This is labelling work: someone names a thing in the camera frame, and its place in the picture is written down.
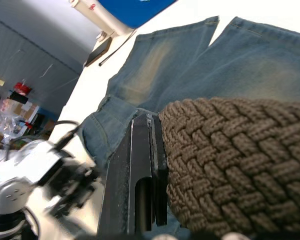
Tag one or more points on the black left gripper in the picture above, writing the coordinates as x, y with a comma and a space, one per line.
72, 182

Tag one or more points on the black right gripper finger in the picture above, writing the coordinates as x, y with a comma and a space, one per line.
160, 175

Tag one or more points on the brown braided belt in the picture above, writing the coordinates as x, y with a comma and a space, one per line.
234, 162

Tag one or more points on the blue denim shorts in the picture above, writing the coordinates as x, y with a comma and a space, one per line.
189, 65

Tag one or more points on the cardboard boxes shelf clutter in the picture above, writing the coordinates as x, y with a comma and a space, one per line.
20, 108

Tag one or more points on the clear plastic bag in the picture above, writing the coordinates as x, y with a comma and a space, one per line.
7, 126

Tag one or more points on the black flat tablet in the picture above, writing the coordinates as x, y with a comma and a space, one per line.
98, 52

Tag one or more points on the red container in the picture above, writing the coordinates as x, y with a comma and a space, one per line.
22, 88

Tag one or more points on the cream white plastic device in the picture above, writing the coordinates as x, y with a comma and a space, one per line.
107, 17

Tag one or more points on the blue box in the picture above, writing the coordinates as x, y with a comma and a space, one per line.
137, 11

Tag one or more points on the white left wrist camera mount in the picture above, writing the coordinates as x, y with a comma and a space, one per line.
41, 160

